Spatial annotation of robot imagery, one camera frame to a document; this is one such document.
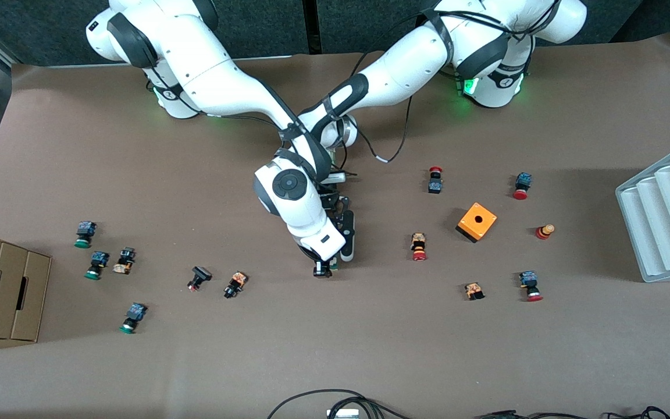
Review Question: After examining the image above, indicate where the black square-head switch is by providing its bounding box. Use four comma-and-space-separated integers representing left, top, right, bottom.
187, 266, 213, 292

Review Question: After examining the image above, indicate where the black push button orange block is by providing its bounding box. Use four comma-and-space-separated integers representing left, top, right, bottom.
223, 271, 248, 299

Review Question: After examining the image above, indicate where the black vertical post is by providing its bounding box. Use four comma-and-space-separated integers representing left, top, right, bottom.
303, 0, 322, 55

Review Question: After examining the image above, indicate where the green mushroom push button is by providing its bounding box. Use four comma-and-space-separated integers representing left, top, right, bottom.
119, 302, 148, 335
84, 251, 110, 280
74, 221, 97, 249

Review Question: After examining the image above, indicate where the black cable with connector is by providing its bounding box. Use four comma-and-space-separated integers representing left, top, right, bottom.
475, 406, 670, 419

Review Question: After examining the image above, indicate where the orange button enclosure box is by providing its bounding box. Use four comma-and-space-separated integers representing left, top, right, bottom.
456, 202, 497, 243

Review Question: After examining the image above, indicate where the grey ribbed plastic tray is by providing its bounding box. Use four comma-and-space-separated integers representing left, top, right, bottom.
615, 139, 670, 283

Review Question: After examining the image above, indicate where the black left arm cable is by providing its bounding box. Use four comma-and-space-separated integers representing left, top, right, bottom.
335, 52, 414, 164

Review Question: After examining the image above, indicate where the black selector switch orange block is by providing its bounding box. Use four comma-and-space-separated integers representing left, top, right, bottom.
112, 247, 137, 275

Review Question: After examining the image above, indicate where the black looped cable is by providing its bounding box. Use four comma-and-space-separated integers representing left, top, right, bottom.
267, 389, 412, 419

